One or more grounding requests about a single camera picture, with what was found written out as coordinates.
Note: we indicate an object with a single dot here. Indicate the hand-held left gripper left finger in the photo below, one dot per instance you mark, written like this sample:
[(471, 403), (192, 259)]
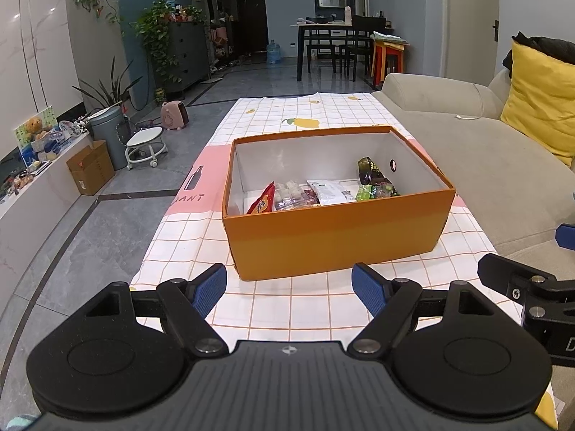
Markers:
[(210, 289)]

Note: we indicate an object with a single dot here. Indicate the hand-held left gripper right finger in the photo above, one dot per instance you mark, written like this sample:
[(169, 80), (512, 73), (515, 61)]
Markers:
[(368, 289)]

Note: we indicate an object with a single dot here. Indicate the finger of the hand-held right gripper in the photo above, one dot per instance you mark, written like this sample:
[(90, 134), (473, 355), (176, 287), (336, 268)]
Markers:
[(567, 235), (498, 269)]

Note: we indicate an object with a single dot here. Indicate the orange cardboard box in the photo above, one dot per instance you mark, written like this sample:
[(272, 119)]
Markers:
[(332, 238)]

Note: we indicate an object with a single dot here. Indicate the green snack packet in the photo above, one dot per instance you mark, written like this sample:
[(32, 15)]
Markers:
[(373, 192)]

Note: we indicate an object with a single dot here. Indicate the red snack packet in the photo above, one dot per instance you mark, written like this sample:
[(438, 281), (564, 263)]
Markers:
[(263, 202)]

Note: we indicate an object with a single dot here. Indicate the white snack packet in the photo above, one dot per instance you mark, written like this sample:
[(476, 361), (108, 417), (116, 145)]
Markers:
[(330, 191)]

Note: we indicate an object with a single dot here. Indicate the red-brown meat snack packet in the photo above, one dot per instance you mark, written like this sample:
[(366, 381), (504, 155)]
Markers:
[(310, 197)]

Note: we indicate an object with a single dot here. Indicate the black snack packet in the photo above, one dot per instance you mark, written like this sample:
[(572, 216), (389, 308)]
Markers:
[(369, 170)]

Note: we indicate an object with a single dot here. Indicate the clear packet of white candies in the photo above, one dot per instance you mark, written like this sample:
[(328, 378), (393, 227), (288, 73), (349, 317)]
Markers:
[(287, 195)]

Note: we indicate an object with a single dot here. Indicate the checkered lemon print tablecloth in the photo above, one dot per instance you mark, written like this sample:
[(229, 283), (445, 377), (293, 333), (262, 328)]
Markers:
[(292, 305)]

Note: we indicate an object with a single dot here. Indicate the beige sofa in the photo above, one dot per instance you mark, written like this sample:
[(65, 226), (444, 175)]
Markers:
[(485, 166)]

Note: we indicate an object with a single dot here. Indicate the yellow pillow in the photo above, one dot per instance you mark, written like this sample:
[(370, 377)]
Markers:
[(539, 98)]

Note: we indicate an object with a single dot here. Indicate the white round stool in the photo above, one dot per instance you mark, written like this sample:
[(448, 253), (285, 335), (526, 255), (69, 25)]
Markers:
[(143, 137)]

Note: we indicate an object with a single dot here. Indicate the brown cardboard carton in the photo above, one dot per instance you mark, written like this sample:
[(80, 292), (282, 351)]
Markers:
[(90, 168)]

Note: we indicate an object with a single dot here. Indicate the pink space heater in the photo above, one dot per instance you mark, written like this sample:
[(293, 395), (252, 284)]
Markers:
[(174, 116)]

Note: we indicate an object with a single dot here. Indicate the grey round bin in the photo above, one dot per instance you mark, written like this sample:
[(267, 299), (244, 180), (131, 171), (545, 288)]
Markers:
[(108, 139)]

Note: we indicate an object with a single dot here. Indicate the dark cloth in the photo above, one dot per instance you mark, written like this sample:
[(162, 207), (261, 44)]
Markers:
[(557, 49)]

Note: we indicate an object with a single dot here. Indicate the white tv cabinet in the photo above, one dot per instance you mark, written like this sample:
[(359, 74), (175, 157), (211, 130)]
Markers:
[(36, 215)]

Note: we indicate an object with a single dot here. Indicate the clutter of small toys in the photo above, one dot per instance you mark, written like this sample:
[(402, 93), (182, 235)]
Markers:
[(72, 130)]

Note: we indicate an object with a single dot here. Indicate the long-leaf potted plant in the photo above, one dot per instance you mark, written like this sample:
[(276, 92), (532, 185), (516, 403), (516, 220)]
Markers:
[(105, 90)]

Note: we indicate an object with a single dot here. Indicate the orange stools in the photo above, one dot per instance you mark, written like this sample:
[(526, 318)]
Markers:
[(388, 60)]

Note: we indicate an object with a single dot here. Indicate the teal striped clothing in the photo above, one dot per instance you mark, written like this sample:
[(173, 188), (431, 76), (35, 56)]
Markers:
[(20, 424)]

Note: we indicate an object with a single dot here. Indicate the teddy bear picture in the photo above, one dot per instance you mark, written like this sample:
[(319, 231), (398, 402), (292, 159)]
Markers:
[(36, 134)]

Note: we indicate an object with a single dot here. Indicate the grey drawer cabinet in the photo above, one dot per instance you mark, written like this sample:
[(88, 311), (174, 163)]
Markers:
[(188, 54)]

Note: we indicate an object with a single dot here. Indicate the black dining chair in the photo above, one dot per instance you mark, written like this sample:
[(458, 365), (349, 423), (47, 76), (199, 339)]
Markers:
[(359, 47), (321, 49)]

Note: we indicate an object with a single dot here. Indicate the blue water jug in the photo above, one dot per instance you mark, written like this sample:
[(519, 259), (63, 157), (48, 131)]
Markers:
[(274, 51)]

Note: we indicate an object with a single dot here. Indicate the stack of papers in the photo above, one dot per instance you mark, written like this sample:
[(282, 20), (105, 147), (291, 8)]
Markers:
[(391, 38)]

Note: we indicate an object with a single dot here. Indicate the green climbing plant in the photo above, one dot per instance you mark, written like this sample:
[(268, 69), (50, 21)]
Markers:
[(155, 40)]

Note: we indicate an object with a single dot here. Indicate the dark dining table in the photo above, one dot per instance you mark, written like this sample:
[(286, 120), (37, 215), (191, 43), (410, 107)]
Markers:
[(328, 25)]

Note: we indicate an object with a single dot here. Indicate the white bottle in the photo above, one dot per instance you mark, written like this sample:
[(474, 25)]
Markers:
[(347, 14)]

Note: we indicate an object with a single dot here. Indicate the hanging vine plant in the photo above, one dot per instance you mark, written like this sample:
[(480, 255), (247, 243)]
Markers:
[(94, 2)]

